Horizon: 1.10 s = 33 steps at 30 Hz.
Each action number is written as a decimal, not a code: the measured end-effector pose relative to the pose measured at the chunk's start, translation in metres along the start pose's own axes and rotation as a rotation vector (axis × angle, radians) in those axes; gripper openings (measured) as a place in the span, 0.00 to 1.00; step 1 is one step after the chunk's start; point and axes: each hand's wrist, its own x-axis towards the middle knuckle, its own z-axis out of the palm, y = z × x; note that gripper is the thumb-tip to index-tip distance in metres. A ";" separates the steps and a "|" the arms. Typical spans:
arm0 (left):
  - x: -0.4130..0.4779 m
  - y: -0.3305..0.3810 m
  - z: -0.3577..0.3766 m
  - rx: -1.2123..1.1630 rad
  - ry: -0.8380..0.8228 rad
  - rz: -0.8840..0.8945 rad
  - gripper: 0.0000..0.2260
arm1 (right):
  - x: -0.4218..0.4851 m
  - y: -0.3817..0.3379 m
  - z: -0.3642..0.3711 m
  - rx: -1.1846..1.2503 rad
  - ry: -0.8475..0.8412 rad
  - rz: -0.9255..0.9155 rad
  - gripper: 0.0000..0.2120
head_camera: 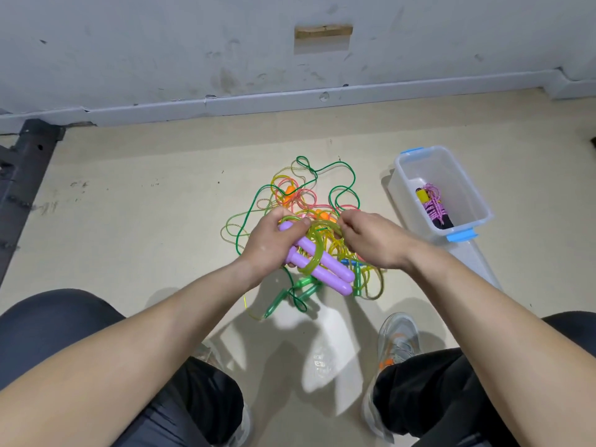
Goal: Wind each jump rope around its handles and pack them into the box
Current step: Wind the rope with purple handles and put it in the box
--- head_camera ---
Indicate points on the person's left forearm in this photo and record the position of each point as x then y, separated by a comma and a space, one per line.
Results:
121, 367

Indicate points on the black metal rack frame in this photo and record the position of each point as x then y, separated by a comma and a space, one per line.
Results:
23, 181

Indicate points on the grey left shoe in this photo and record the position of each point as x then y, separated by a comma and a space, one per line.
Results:
244, 423

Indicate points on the clear plastic box lid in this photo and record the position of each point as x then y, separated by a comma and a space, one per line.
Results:
475, 260

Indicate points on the person's right hand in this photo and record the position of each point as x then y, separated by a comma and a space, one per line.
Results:
382, 239

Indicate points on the clear storage box blue latches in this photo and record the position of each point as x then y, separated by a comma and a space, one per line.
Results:
466, 191

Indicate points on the grey right shoe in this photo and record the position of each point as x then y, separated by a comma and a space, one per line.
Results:
399, 338

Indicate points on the person's left hand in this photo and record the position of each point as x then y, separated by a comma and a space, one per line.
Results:
272, 242

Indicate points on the person's right forearm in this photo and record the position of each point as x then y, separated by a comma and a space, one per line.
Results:
512, 349

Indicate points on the small wooden wall block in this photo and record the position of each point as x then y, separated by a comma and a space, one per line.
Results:
324, 32

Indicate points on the grey shoe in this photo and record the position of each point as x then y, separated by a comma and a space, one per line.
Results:
244, 423
399, 338

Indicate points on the black shorts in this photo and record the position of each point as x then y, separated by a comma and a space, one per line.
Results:
46, 344

